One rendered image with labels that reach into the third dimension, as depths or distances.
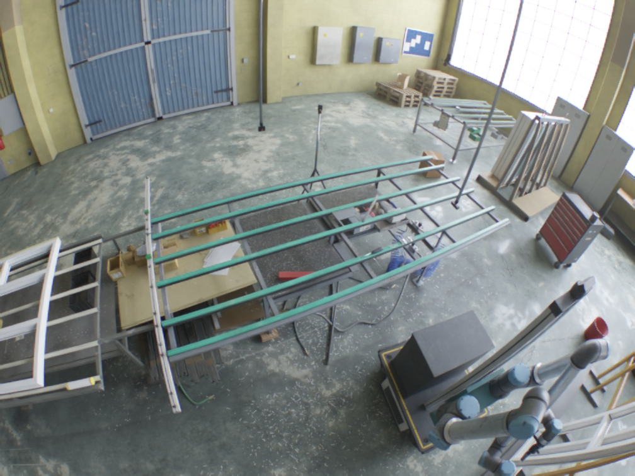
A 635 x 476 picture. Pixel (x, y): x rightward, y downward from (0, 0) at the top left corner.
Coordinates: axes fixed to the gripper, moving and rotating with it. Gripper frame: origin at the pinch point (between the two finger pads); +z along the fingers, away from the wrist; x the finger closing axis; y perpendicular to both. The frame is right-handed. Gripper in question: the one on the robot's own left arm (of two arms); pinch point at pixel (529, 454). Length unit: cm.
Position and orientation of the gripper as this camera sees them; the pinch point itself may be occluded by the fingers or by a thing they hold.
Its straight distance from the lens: 228.3
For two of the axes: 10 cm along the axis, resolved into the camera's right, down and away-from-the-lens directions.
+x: 9.8, 0.4, 2.1
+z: -1.1, 9.3, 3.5
